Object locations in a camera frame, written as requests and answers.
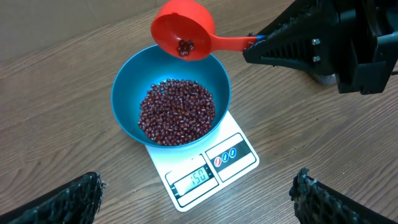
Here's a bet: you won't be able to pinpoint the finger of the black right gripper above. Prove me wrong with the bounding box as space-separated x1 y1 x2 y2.
257 0 330 39
243 29 335 75

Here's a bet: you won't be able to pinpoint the red scoop blue handle tip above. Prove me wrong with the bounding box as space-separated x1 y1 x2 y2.
150 0 262 61

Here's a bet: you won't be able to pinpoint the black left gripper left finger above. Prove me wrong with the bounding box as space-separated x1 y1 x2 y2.
1 172 106 224

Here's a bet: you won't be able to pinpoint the blue bowl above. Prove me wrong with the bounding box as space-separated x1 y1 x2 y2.
111 45 231 147

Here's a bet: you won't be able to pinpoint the white digital kitchen scale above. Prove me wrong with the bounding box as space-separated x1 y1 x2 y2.
146 113 259 212

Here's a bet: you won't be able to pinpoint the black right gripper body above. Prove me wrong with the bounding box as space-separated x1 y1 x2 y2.
324 0 397 95

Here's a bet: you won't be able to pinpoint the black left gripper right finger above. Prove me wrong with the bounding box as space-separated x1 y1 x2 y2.
289 168 395 224

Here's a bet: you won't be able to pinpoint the red beans in scoop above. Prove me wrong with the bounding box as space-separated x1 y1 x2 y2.
177 39 194 57

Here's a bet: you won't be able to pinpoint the red beans in bowl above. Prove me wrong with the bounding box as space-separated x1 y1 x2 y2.
137 79 216 146

